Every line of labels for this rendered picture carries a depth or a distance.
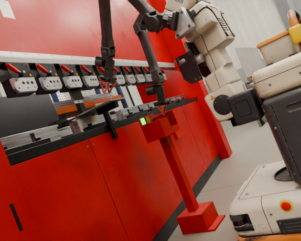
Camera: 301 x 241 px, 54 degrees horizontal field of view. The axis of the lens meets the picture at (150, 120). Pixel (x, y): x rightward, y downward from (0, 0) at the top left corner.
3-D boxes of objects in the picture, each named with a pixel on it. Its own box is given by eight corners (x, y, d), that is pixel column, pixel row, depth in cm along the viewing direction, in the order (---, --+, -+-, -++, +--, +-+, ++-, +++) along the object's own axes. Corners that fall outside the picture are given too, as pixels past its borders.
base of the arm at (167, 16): (176, 11, 136) (187, 13, 146) (160, 8, 139) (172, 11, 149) (172, 30, 138) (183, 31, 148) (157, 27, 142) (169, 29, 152)
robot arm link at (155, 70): (137, 21, 197) (146, 23, 206) (131, 25, 200) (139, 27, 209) (159, 82, 196) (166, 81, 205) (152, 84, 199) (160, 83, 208)
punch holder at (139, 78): (139, 82, 275) (132, 65, 275) (131, 85, 278) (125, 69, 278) (145, 81, 288) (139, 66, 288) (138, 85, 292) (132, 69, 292)
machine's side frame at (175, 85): (230, 157, 377) (161, -9, 380) (172, 175, 414) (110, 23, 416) (232, 152, 400) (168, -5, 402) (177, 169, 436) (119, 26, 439)
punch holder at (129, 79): (129, 82, 256) (122, 65, 257) (121, 86, 260) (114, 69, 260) (136, 82, 270) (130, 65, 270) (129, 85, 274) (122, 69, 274)
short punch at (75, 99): (75, 103, 190) (70, 89, 190) (73, 104, 191) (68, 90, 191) (85, 101, 199) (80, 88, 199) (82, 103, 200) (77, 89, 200)
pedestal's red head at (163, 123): (166, 136, 190) (155, 111, 190) (147, 143, 199) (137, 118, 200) (180, 129, 206) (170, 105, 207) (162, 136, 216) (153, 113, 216)
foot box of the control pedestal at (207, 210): (215, 231, 185) (208, 213, 185) (182, 234, 199) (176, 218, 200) (225, 215, 201) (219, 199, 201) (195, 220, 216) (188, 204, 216)
